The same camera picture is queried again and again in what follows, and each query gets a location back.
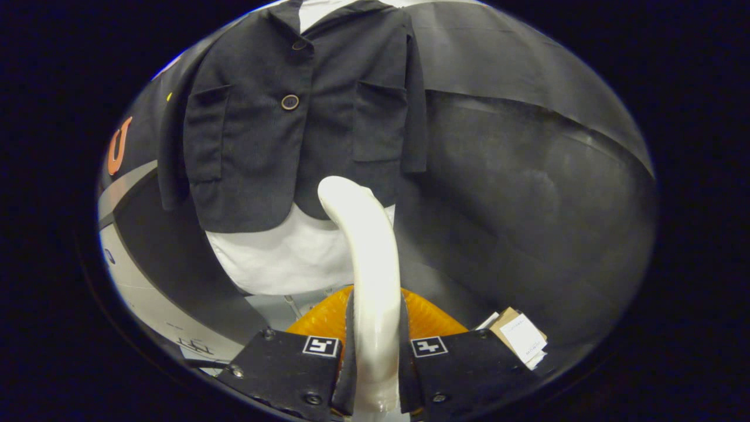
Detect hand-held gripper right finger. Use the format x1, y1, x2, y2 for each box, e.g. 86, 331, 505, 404
398, 287, 543, 418

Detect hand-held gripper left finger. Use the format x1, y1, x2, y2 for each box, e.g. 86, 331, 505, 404
217, 285, 358, 420

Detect white garment steamer handle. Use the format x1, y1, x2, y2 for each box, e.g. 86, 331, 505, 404
317, 176, 403, 414

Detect black jacket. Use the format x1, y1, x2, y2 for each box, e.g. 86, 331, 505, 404
158, 0, 428, 234

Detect cardboard piece with paper label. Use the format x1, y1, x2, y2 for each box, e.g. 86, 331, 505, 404
475, 306, 548, 371

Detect white mannequin torso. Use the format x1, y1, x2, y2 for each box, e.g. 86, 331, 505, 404
205, 0, 396, 295

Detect black backdrop cloth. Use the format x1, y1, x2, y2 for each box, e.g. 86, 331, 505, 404
97, 0, 657, 352

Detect grey cabinet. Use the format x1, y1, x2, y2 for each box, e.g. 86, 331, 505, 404
97, 159, 270, 361

